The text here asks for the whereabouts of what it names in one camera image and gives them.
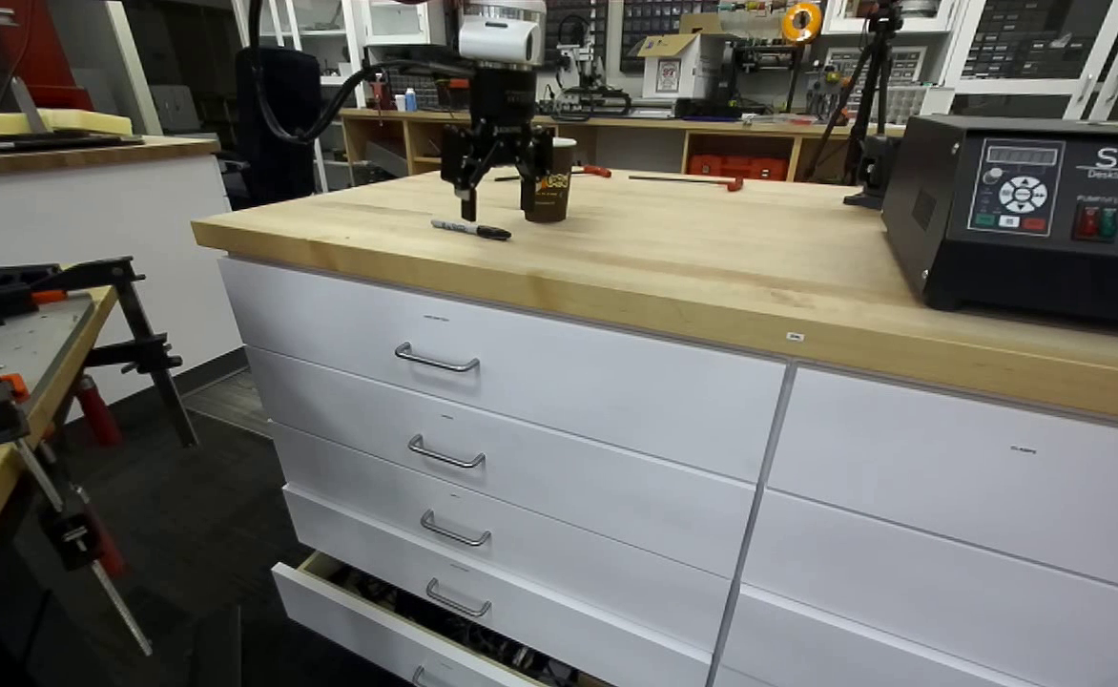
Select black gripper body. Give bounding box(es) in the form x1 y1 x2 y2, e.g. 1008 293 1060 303
466 65 541 148

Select black marker pen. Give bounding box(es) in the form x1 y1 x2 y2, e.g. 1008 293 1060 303
428 217 514 243

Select wooden shelf bench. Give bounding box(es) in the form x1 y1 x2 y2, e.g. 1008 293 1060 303
336 107 874 182

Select small cardboard house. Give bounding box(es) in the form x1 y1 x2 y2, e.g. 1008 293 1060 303
639 32 702 107

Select black office chair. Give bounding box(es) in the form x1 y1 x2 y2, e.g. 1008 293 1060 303
219 45 369 213

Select red storage bins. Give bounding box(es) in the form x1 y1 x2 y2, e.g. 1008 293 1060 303
688 148 795 182

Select yellow tape roll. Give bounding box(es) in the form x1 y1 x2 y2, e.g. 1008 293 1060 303
779 0 827 50

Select white counter with wood top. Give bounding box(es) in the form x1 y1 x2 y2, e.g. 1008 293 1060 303
0 107 245 414

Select red tool cabinet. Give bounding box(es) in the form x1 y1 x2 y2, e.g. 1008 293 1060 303
0 0 93 116

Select black control box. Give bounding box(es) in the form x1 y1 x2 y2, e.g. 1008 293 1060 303
880 111 1118 335

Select black folding clamp stand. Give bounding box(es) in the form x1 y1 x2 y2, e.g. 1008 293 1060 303
0 252 204 451

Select open white cabinet drawer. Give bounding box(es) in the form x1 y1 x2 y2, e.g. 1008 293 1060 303
269 549 563 687

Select grey metal plate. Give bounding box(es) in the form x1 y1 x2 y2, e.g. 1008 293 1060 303
0 293 98 474

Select white framed storage rack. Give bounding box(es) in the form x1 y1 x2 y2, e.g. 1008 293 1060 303
934 0 1118 127

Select red black bar clamp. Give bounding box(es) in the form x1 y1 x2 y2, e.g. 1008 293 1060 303
0 369 158 659

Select black camera tripod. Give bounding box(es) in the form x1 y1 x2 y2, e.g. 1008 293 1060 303
799 0 914 182

